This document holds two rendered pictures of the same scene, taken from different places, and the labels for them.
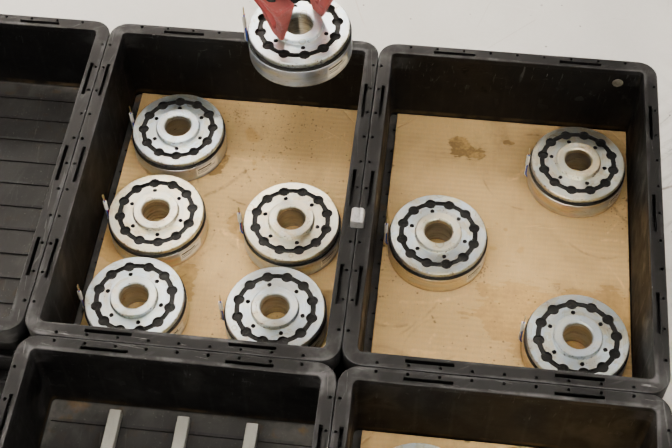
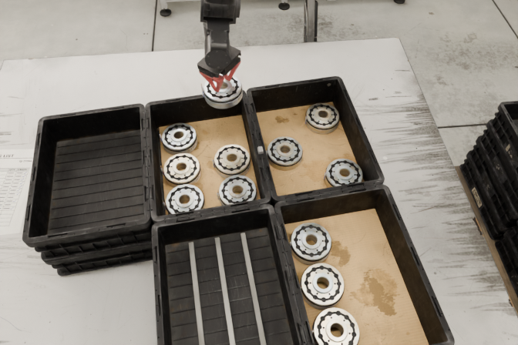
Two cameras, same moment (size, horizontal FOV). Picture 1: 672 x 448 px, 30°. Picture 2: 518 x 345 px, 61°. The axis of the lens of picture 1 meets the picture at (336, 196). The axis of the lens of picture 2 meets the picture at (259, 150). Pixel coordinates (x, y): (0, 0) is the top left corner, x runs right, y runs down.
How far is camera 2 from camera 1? 0.22 m
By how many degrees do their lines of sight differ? 11
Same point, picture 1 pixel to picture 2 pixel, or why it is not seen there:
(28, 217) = (131, 182)
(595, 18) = (302, 68)
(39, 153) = (127, 157)
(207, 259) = (204, 179)
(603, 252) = (340, 143)
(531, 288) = (321, 161)
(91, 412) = (181, 246)
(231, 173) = (202, 147)
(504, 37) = (274, 81)
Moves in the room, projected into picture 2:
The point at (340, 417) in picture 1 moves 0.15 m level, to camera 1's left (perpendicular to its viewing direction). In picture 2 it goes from (280, 220) to (220, 239)
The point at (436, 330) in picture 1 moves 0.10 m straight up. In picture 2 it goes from (294, 183) to (297, 163)
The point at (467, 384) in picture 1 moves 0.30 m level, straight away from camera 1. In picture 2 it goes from (319, 197) to (299, 108)
